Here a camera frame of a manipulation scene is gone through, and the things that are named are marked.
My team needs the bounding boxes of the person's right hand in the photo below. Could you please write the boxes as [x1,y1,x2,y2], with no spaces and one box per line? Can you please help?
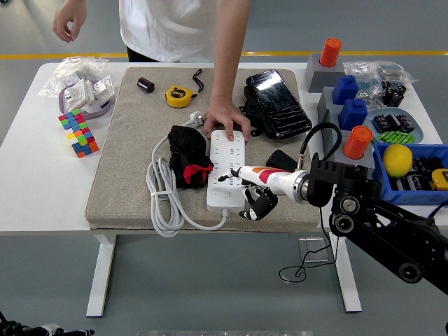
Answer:
[52,6,88,43]

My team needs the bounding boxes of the person's left hand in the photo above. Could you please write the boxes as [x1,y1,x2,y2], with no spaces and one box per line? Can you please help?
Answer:
[202,97,252,143]

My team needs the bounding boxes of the black white robot left hand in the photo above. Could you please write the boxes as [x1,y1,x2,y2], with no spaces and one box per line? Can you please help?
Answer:
[0,311,95,336]

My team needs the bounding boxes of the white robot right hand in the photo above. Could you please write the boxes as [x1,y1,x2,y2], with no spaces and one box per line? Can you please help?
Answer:
[217,166,298,222]

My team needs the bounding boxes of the black plug with cord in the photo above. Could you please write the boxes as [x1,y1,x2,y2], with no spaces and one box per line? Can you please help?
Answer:
[265,149,339,284]

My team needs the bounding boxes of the white power strip with cable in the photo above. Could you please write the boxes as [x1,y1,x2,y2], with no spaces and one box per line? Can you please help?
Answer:
[146,111,247,238]

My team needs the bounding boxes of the clear bag of white parts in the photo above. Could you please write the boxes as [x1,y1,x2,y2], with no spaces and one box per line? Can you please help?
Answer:
[36,57,109,99]

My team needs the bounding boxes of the black cloth with red patch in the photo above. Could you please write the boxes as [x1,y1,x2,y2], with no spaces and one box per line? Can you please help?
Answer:
[167,125,214,190]

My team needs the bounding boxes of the black phone with cracked screen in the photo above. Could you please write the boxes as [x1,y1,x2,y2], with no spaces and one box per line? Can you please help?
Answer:
[239,69,314,140]

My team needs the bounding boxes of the dark brown small cylinder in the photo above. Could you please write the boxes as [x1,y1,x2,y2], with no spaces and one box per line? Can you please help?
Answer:
[136,76,155,95]

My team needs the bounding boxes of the white table leg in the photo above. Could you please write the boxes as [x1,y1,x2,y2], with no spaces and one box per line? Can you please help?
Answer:
[86,233,117,319]
[328,232,363,314]

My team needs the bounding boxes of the purple flat band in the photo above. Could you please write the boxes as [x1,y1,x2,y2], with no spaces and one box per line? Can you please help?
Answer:
[57,85,113,120]

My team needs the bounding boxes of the orange cylinder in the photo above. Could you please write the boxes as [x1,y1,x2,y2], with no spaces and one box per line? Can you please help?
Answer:
[318,37,343,68]
[342,125,374,160]

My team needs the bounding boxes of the grey block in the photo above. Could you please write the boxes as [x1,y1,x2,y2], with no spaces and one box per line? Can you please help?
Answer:
[316,86,346,129]
[323,131,376,179]
[304,52,346,94]

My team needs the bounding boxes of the grey-brown mat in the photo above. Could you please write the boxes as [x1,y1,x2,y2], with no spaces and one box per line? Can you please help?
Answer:
[85,66,321,234]

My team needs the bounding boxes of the blue block with knob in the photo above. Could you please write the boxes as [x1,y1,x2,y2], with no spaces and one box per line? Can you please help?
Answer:
[331,74,360,105]
[339,99,368,131]

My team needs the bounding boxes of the colourful puzzle cube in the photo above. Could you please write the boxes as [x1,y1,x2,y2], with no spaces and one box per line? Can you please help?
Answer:
[57,108,100,159]

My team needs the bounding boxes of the yellow lemon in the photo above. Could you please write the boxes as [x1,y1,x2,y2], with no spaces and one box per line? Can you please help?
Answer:
[381,143,414,178]

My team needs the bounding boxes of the green small parts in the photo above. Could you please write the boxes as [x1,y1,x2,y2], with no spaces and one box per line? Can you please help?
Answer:
[376,131,417,144]

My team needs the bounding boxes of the clear bag of blue parts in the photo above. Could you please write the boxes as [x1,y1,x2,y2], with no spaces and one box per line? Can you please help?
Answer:
[342,61,384,102]

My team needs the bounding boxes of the black capacitors heap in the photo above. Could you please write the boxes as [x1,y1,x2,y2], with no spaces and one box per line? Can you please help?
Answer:
[390,156,444,192]

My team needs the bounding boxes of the small black capacitors pile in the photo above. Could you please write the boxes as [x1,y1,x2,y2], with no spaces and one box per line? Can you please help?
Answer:
[380,80,407,108]

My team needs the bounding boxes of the blue plastic bin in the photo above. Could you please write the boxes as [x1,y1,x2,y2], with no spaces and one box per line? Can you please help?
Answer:
[371,143,448,207]

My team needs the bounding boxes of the light blue plate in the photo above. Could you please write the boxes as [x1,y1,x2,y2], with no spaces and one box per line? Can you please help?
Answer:
[363,107,424,145]

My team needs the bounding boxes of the clear bag with roll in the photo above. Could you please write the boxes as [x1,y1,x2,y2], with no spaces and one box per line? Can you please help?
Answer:
[376,61,419,85]

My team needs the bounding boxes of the yellow black tape measure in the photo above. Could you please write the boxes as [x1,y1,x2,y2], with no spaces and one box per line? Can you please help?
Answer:
[430,168,448,192]

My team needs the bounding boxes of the yellow tape measure with strap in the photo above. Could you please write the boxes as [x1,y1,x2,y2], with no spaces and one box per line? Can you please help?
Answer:
[165,69,204,108]

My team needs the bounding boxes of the white wall socket plate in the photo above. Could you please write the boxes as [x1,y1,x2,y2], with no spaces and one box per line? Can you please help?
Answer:
[64,78,95,109]
[91,75,116,106]

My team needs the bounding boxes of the thin black strap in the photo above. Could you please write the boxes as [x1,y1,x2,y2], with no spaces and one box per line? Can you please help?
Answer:
[427,201,448,221]

